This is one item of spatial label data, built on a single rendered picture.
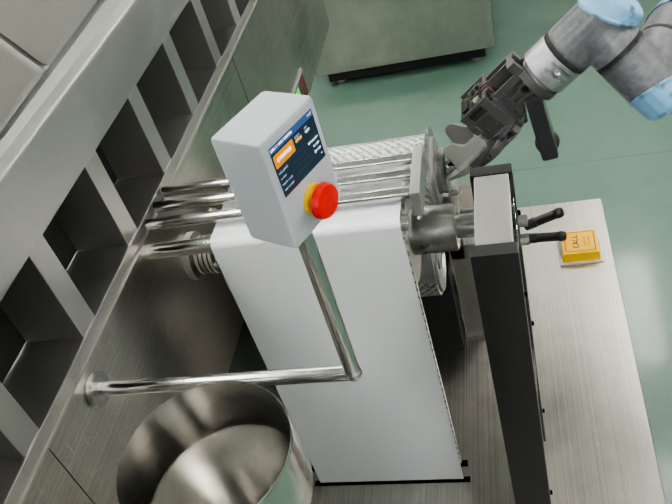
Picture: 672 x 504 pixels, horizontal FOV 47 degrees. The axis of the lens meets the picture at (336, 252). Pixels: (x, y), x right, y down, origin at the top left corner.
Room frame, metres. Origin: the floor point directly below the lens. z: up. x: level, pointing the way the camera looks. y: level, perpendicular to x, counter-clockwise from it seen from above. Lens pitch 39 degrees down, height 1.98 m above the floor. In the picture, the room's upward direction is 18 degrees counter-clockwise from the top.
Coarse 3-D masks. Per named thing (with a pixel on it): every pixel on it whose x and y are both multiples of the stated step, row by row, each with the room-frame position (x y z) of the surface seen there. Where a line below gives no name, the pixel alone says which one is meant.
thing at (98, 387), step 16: (304, 368) 0.54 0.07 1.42; (320, 368) 0.53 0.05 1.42; (336, 368) 0.52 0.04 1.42; (96, 384) 0.61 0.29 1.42; (112, 384) 0.60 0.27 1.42; (128, 384) 0.60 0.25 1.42; (144, 384) 0.59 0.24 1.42; (160, 384) 0.58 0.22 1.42; (176, 384) 0.58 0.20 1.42; (192, 384) 0.57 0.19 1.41; (256, 384) 0.54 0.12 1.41; (272, 384) 0.54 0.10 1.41; (288, 384) 0.53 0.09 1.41; (96, 400) 0.60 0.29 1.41
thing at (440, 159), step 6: (438, 150) 1.03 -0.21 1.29; (444, 150) 1.03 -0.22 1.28; (438, 156) 1.01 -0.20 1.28; (444, 156) 1.01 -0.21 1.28; (438, 162) 1.00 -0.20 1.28; (444, 162) 1.00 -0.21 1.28; (438, 168) 1.00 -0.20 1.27; (444, 168) 0.99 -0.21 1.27; (438, 174) 0.99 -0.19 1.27; (444, 174) 0.99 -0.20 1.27; (438, 180) 0.99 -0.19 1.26; (444, 180) 0.98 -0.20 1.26; (438, 186) 0.99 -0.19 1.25; (444, 186) 0.99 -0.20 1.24; (450, 186) 1.02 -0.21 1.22; (444, 192) 0.99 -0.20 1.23
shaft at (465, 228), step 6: (456, 216) 0.77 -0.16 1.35; (462, 216) 0.77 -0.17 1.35; (468, 216) 0.77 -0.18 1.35; (456, 222) 0.76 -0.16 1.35; (462, 222) 0.76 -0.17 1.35; (468, 222) 0.76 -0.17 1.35; (456, 228) 0.76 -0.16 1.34; (462, 228) 0.76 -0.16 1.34; (468, 228) 0.75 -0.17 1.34; (474, 228) 0.75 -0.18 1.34; (462, 234) 0.76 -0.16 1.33; (468, 234) 0.75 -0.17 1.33; (474, 234) 0.75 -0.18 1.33
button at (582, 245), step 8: (568, 232) 1.14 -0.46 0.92; (576, 232) 1.13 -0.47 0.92; (584, 232) 1.12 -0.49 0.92; (592, 232) 1.11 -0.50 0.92; (568, 240) 1.11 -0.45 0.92; (576, 240) 1.11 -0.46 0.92; (584, 240) 1.10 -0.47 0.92; (592, 240) 1.09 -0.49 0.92; (568, 248) 1.09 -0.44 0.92; (576, 248) 1.08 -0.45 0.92; (584, 248) 1.08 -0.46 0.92; (592, 248) 1.07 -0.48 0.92; (568, 256) 1.08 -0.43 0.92; (576, 256) 1.07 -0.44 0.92; (584, 256) 1.07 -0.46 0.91; (592, 256) 1.06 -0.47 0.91
